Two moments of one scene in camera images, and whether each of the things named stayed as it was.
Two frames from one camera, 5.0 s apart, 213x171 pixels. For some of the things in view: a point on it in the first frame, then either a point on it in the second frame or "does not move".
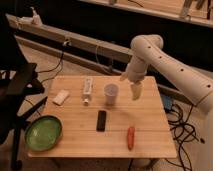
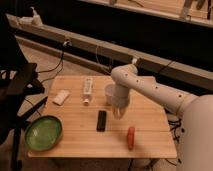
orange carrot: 130,137 does not move
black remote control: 101,120 does not move
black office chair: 18,81 does not move
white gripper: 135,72 -> 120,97
